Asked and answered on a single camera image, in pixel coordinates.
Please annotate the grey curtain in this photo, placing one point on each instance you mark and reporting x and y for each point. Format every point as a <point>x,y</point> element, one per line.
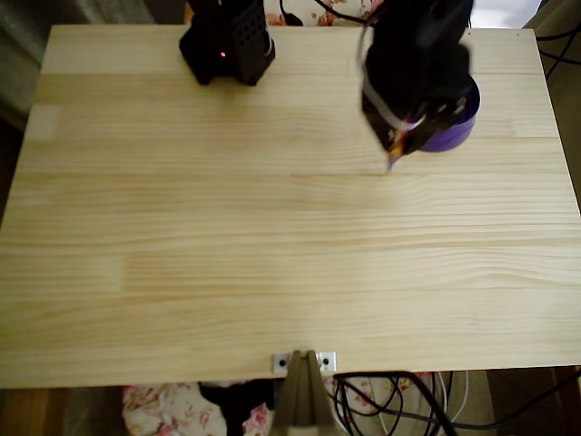
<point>22,45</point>

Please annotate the floral cloth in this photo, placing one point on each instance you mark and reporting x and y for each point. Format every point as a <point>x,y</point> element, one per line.
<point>327,13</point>

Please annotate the purple plastic bowl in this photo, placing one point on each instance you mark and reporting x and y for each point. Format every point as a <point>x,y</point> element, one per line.
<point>449,141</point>

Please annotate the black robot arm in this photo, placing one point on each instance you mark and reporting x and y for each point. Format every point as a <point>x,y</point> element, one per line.
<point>227,45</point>

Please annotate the purple orange candy wrapper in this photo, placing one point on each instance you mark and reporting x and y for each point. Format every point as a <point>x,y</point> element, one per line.
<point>463,102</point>
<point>396,150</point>

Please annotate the floral cushion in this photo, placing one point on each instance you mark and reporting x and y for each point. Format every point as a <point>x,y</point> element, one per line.
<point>159,409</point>

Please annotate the silver metal bracket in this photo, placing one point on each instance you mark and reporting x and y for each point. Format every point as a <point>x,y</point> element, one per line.
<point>329,361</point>

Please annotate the tan camera stand post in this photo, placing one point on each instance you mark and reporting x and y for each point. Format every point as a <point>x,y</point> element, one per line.
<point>302,399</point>

